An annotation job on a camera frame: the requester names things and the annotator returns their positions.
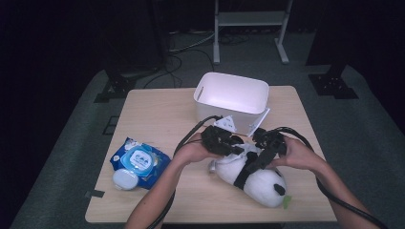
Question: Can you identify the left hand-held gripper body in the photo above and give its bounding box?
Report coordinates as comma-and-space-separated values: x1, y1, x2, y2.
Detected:
200, 114, 245, 157

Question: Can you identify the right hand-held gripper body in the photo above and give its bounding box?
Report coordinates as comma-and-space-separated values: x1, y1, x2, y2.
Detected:
246, 107, 288, 160

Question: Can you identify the white wet wipe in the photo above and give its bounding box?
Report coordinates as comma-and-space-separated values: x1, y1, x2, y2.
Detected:
223, 142, 256, 160

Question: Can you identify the panda plush toy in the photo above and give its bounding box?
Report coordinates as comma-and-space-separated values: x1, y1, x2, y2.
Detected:
207, 142, 293, 210

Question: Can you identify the white plastic storage box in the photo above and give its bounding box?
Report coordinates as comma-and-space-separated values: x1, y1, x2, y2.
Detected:
193, 72, 270, 136

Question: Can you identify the blue wet wipes packet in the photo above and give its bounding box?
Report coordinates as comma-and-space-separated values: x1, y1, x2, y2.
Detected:
109, 136, 173, 192

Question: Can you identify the person's left hand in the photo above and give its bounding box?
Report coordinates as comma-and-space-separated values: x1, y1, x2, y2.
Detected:
172, 132, 222, 165

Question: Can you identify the person's right hand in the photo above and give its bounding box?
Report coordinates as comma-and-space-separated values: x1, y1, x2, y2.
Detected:
267, 135, 327, 172

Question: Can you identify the black stand with base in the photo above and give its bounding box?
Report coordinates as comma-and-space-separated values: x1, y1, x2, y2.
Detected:
307, 61, 360, 100
93, 56, 139, 104

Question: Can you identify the dark tape strip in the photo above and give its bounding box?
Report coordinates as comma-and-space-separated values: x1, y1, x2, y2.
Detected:
84, 189, 106, 199

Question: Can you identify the left hand-held gripper cable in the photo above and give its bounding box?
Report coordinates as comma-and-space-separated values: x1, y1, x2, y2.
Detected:
145, 114, 224, 229

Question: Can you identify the hand-held gripper cable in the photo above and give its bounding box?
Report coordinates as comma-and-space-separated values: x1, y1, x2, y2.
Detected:
270, 126, 390, 229
145, 114, 224, 229

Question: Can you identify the right hand-held gripper cable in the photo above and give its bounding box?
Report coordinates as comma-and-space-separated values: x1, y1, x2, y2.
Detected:
270, 126, 390, 229

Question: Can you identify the bundle of floor cables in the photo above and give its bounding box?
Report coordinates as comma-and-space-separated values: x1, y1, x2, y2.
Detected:
139, 28, 218, 90

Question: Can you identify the white metal stand frame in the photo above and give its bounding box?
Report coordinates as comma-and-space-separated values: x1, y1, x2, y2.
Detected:
212, 0, 294, 66

